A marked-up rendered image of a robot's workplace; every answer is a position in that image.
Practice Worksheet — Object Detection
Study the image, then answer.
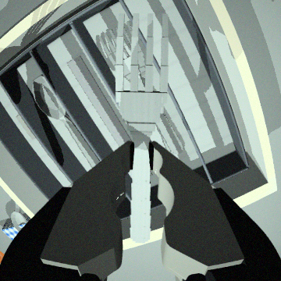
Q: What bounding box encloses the grey metal fork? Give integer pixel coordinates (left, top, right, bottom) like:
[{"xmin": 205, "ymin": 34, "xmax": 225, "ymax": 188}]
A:
[
  {"xmin": 124, "ymin": 22, "xmax": 174, "ymax": 154},
  {"xmin": 116, "ymin": 13, "xmax": 169, "ymax": 244},
  {"xmin": 99, "ymin": 30, "xmax": 183, "ymax": 155}
]

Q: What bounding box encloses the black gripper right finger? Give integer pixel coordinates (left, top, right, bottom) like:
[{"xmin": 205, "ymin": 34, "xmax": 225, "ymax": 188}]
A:
[{"xmin": 148, "ymin": 140, "xmax": 281, "ymax": 281}]

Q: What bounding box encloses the blue and white checkered cloth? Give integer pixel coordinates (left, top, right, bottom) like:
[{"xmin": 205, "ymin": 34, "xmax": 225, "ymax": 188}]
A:
[{"xmin": 2, "ymin": 216, "xmax": 30, "ymax": 240}]

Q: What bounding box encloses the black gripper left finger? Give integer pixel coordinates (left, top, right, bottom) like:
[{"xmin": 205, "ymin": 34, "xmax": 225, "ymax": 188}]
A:
[{"xmin": 0, "ymin": 140, "xmax": 134, "ymax": 281}]

